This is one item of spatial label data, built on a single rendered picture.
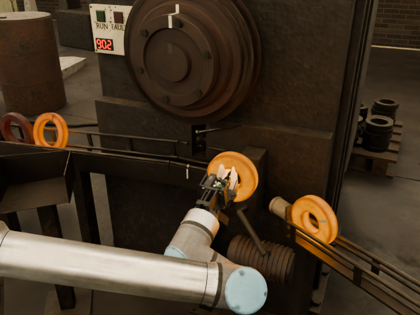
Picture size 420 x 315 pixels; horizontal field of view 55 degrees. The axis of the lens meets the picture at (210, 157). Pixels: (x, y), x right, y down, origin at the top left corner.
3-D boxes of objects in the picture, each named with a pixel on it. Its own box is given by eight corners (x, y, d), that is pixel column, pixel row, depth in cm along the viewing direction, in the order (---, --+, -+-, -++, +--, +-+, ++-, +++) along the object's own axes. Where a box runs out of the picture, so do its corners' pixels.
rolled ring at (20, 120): (22, 114, 178) (27, 111, 181) (-6, 114, 186) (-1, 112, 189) (35, 152, 185) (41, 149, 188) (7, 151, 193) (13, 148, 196)
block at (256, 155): (244, 199, 157) (247, 143, 146) (264, 203, 154) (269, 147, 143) (235, 213, 148) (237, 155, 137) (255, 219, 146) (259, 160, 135)
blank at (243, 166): (208, 148, 121) (203, 152, 118) (257, 152, 115) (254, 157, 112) (212, 194, 127) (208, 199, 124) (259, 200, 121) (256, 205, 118)
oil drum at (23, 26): (37, 93, 448) (19, 8, 407) (79, 100, 427) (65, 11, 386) (-8, 110, 400) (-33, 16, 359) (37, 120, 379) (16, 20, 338)
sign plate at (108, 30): (98, 50, 163) (92, 3, 154) (154, 57, 153) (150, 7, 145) (94, 52, 161) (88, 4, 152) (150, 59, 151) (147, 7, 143)
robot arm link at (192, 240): (186, 291, 97) (151, 269, 96) (206, 249, 105) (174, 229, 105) (201, 280, 90) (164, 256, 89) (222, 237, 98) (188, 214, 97)
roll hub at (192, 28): (144, 95, 139) (137, 10, 126) (219, 107, 129) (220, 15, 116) (135, 100, 135) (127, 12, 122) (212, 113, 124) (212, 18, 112)
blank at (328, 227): (309, 244, 127) (301, 248, 126) (292, 197, 128) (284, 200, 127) (345, 242, 114) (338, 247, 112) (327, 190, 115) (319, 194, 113)
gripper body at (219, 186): (232, 175, 107) (215, 209, 100) (235, 197, 113) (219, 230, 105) (206, 169, 110) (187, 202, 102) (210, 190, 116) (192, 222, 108)
